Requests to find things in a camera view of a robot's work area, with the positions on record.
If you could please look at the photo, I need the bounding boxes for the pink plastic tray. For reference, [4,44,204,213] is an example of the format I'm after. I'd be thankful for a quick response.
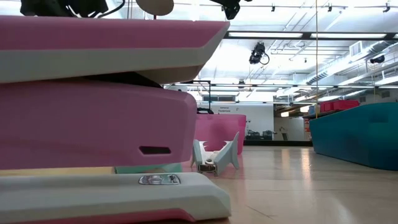
[194,113,247,156]

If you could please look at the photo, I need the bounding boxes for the red storage bins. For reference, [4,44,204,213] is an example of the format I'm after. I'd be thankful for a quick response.
[320,99,361,113]

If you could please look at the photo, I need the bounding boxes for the blue plastic tray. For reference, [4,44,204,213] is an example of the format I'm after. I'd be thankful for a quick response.
[309,102,398,171]

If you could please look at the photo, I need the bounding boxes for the black overhead camera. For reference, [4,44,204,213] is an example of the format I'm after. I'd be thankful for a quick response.
[248,42,270,66]

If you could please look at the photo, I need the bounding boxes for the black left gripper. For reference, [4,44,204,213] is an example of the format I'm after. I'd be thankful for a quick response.
[211,0,252,20]

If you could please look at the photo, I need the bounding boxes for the pink and white stapler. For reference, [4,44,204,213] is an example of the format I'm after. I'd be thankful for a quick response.
[0,15,233,224]

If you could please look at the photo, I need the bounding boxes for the yellow plastic tray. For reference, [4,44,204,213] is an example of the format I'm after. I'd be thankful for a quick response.
[0,167,115,177]

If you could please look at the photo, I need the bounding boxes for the light blue staple remover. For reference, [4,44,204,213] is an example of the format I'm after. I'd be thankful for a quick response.
[190,131,241,177]

